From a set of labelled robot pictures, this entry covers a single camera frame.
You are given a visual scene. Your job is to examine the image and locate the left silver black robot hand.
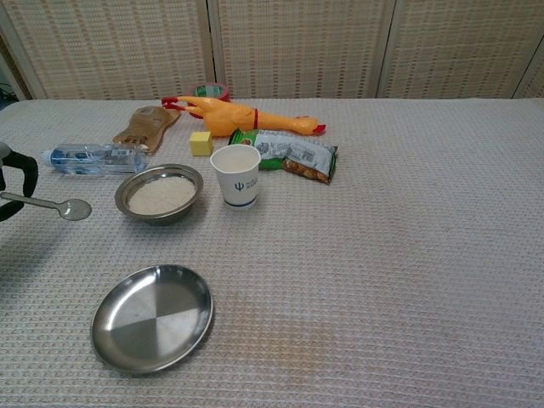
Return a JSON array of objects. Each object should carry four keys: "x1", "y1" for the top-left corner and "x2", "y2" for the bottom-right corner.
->
[{"x1": 0, "y1": 142, "x2": 39, "y2": 223}]

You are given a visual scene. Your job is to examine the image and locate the metal spoon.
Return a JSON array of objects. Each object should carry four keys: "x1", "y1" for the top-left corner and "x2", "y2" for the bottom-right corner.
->
[{"x1": 0, "y1": 190, "x2": 93, "y2": 222}]

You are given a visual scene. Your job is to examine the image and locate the stainless steel bowl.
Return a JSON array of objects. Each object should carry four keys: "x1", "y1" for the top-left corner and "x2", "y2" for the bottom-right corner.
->
[{"x1": 114, "y1": 163, "x2": 205, "y2": 227}]

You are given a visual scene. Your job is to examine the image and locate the stainless steel plate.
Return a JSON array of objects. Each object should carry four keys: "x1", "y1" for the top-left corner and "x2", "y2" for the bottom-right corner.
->
[{"x1": 90, "y1": 263, "x2": 214, "y2": 376}]

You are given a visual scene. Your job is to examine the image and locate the white paper cup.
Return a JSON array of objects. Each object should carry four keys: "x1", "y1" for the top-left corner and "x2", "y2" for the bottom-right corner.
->
[{"x1": 209, "y1": 144, "x2": 262, "y2": 211}]

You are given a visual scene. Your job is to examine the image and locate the clear plastic water bottle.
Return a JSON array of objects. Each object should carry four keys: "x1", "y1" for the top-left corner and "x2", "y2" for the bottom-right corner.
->
[{"x1": 41, "y1": 143, "x2": 149, "y2": 177}]

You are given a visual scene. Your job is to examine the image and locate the woven folding screen panel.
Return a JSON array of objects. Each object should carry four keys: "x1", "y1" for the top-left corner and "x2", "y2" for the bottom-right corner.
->
[
  {"x1": 512, "y1": 44, "x2": 544, "y2": 99},
  {"x1": 377, "y1": 0, "x2": 544, "y2": 99},
  {"x1": 0, "y1": 0, "x2": 216, "y2": 101},
  {"x1": 0, "y1": 33, "x2": 34, "y2": 101},
  {"x1": 207, "y1": 0, "x2": 396, "y2": 99}
]

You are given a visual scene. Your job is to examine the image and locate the brown spout pouch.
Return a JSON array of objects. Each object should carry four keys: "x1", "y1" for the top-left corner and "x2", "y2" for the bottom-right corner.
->
[{"x1": 111, "y1": 105, "x2": 182, "y2": 155}]

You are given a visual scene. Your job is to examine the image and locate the yellow cube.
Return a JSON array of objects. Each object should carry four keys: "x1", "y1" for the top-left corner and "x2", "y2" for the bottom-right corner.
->
[{"x1": 189, "y1": 131, "x2": 213, "y2": 158}]

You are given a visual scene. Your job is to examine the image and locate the red tape roll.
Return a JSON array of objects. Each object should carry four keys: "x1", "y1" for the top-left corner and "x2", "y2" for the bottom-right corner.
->
[{"x1": 190, "y1": 82, "x2": 233, "y2": 118}]

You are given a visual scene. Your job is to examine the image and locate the yellow rubber chicken toy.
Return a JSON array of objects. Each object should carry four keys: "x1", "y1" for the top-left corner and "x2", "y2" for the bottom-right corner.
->
[{"x1": 161, "y1": 95, "x2": 328, "y2": 139}]

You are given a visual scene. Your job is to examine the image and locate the green snack packet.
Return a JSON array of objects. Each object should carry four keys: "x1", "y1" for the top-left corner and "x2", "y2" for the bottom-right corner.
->
[{"x1": 228, "y1": 128, "x2": 340, "y2": 184}]

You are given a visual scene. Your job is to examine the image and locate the white waffle tablecloth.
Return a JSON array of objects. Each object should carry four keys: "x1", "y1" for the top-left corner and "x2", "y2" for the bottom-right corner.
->
[{"x1": 0, "y1": 98, "x2": 544, "y2": 408}]

